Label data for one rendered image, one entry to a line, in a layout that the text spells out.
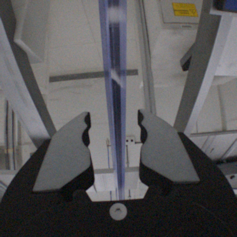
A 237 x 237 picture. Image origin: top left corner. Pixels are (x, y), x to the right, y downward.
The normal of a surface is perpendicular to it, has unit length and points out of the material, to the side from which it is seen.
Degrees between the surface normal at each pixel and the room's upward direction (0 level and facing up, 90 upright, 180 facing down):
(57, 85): 90
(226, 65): 43
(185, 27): 90
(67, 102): 90
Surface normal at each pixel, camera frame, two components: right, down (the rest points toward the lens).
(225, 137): 0.02, 0.68
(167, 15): -0.03, -0.07
